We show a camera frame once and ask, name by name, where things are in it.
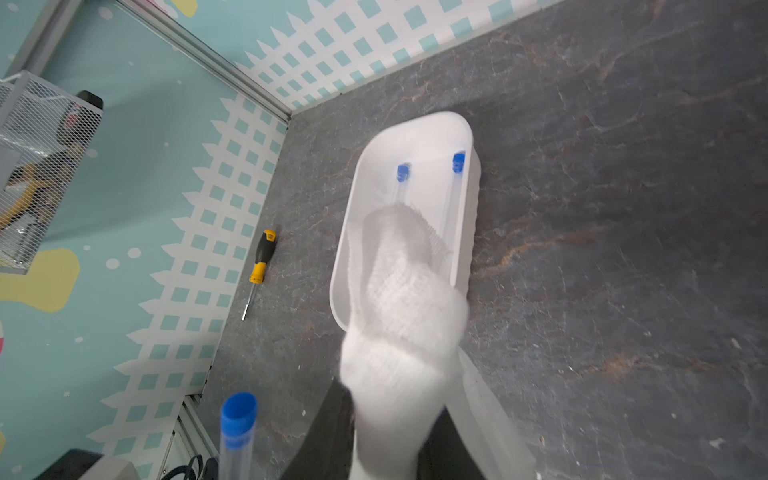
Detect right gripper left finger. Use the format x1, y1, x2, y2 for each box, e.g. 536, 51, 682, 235
281, 379, 355, 480

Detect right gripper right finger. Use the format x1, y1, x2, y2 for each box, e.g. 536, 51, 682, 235
418, 409, 485, 480

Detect test tube blue cap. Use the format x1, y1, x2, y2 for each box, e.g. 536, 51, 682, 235
440, 151, 466, 243
218, 392, 258, 480
391, 163, 411, 204

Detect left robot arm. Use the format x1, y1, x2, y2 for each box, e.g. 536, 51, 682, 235
35, 449, 140, 480

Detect yellow black screwdriver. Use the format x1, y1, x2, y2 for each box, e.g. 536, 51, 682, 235
241, 230, 277, 321

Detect white plastic tray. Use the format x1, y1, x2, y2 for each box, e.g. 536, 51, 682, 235
329, 111, 481, 330

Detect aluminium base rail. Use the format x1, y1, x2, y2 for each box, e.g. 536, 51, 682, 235
157, 394, 218, 479

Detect yellow handled pliers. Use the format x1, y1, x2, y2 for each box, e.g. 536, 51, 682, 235
1, 164, 42, 230

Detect white wire wall basket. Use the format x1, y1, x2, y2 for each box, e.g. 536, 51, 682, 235
1, 71, 103, 275

